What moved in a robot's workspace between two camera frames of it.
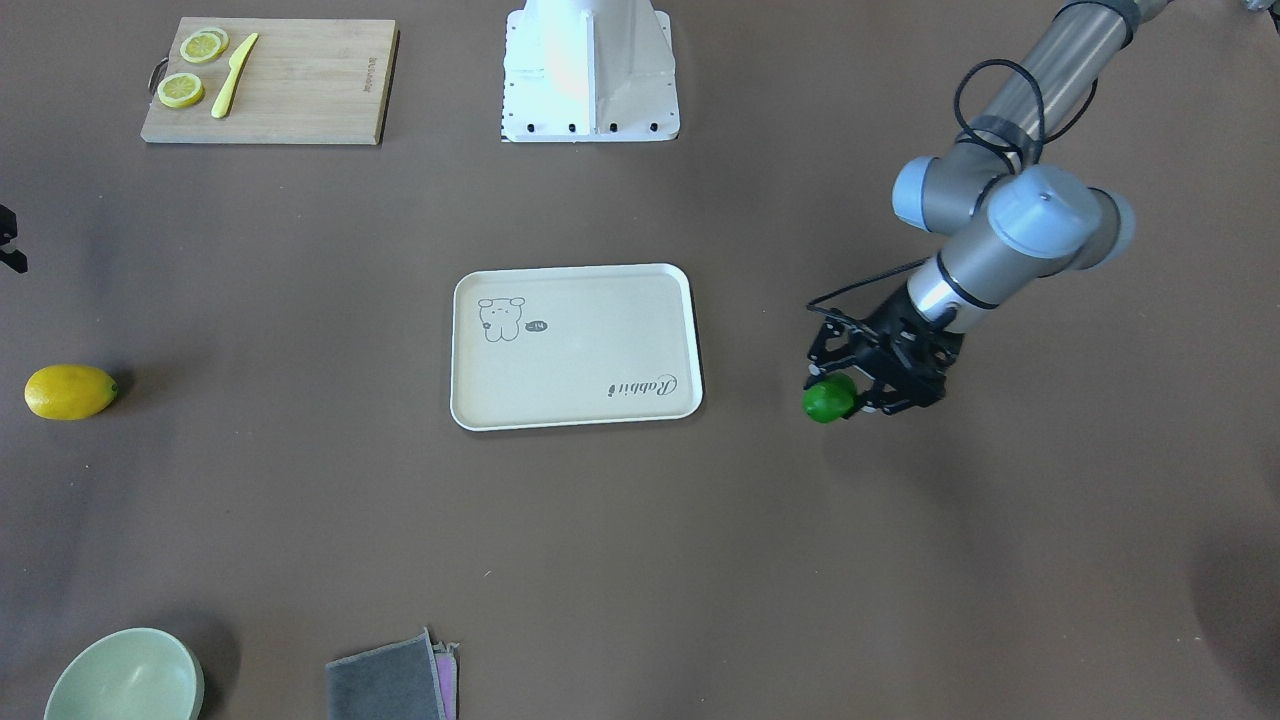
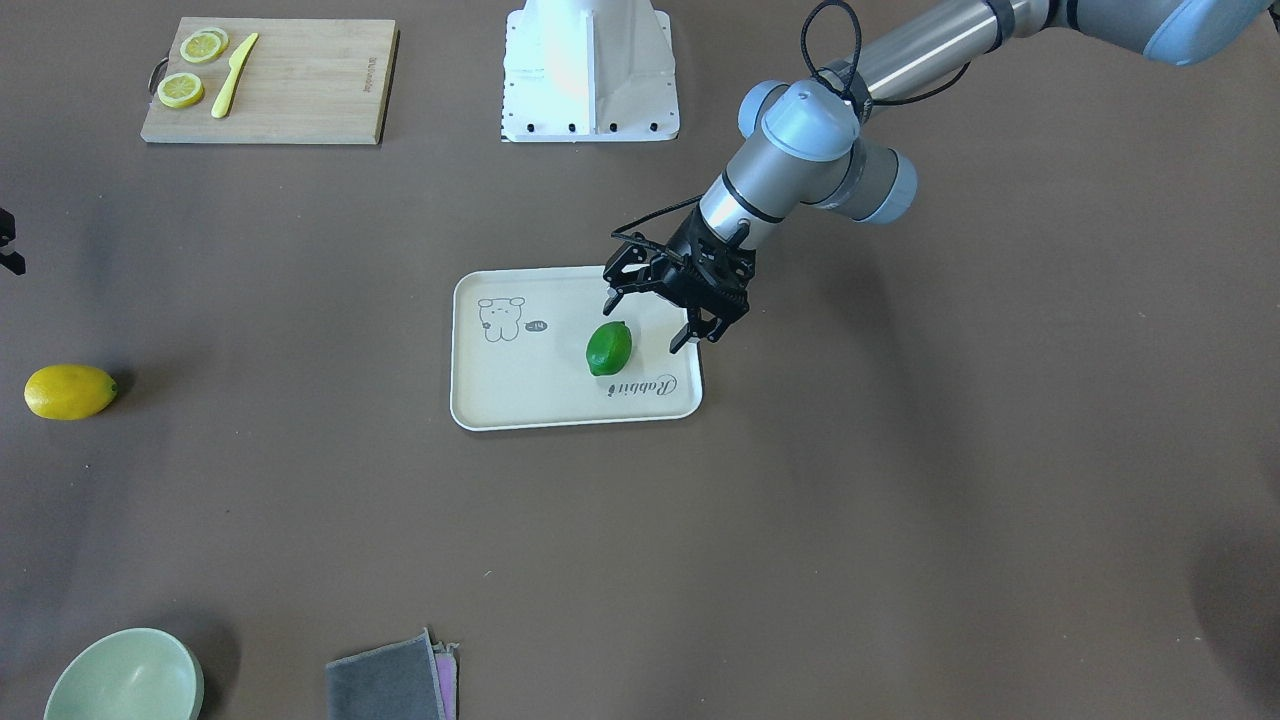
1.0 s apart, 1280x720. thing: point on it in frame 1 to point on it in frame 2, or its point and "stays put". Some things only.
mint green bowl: [132, 674] stays put
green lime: [829, 400] to [608, 347]
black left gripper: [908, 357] to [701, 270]
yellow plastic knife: [228, 85] stays put
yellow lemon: [63, 392] stays put
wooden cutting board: [306, 81] stays put
